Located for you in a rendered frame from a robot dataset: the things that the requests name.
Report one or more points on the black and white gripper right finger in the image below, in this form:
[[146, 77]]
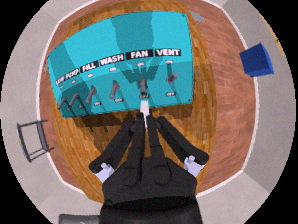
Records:
[[193, 158]]

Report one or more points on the teal switch console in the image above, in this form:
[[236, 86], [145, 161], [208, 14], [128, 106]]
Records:
[[128, 50]]

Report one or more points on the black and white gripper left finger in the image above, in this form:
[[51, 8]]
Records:
[[105, 164]]

